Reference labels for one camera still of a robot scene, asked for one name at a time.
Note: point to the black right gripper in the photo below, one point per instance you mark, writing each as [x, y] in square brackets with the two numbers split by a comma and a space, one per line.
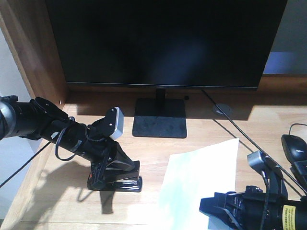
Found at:
[239, 211]

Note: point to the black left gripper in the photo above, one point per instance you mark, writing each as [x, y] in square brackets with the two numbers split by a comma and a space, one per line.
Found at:
[99, 146]

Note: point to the black stapler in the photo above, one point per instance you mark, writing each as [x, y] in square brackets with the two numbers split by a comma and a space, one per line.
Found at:
[125, 185]

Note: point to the white paper sheet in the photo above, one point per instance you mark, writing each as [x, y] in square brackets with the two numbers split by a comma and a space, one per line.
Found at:
[190, 177]

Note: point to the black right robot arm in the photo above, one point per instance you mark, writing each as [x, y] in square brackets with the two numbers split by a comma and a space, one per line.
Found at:
[284, 214]

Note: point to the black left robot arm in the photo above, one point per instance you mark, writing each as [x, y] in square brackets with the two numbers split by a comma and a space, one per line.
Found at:
[40, 118]

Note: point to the black keyboard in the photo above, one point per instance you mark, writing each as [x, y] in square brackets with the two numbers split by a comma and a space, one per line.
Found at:
[299, 170]

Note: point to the black computer mouse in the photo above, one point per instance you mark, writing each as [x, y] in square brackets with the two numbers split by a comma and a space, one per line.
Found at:
[295, 148]

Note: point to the black computer monitor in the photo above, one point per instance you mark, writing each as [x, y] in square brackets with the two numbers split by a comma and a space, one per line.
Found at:
[194, 44]

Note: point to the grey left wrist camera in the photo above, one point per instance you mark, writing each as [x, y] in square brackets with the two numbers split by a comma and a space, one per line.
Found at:
[113, 123]

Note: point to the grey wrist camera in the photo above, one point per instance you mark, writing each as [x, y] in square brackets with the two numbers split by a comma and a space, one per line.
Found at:
[270, 173]
[113, 123]

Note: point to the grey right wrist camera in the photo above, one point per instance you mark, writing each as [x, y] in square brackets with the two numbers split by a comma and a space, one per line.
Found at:
[270, 173]

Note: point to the grey desk cable grommet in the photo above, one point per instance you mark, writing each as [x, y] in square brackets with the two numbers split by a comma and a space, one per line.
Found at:
[221, 109]

